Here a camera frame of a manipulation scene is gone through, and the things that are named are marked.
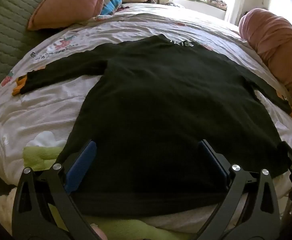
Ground green windowsill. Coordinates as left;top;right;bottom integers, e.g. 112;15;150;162
175;0;228;12

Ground pink rolled duvet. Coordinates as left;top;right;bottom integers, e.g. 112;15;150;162
238;8;292;113

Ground person's left hand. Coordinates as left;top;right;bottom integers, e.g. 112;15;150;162
89;224;109;240

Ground pink pillow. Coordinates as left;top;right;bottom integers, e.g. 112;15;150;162
28;0;117;31

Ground black long-sleeve shirt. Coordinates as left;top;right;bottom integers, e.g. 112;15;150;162
19;34;292;217

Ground white fluffy cloth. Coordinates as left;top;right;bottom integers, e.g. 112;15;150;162
0;189;20;234

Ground blue striped cloth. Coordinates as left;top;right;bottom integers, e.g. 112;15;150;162
99;0;122;17

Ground green quilted headboard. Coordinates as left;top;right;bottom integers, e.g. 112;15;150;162
0;0;69;108

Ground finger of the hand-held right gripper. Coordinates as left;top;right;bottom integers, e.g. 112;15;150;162
277;141;292;180

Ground printed white bed sheet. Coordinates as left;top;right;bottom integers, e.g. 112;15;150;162
0;4;292;230

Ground light green fleece cloth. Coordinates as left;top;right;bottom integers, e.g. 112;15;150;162
23;146;194;240

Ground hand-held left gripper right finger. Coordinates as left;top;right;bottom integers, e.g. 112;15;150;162
196;139;279;240

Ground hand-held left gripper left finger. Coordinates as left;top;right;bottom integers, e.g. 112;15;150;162
12;140;104;240

